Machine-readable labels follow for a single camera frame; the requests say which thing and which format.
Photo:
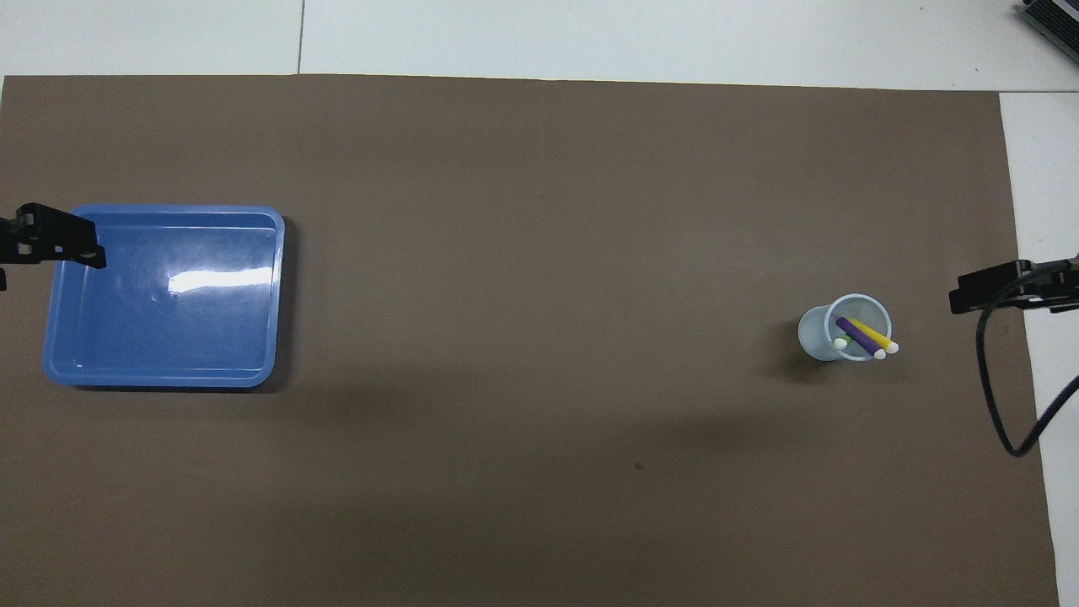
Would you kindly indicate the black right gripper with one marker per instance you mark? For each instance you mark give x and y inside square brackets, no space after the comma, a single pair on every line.
[1049,282]

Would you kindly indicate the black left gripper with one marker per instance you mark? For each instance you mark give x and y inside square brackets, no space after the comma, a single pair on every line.
[7,253]

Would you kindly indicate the yellow pen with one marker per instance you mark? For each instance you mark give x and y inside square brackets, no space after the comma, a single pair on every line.
[877,335]

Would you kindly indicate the green pen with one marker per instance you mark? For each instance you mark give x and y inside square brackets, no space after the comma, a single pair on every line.
[841,341]

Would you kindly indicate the blue plastic tray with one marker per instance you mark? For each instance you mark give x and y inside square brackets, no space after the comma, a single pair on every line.
[169,337]

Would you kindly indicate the purple pen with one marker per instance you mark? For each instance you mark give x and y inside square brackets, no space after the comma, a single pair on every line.
[858,335]

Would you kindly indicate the translucent plastic cup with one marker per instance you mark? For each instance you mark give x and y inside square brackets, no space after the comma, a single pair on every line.
[813,337]

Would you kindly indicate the grey ribbed device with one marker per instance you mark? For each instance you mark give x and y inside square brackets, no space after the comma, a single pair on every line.
[1054,18]

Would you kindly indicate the brown table mat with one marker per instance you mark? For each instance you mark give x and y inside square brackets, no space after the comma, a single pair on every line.
[539,253]

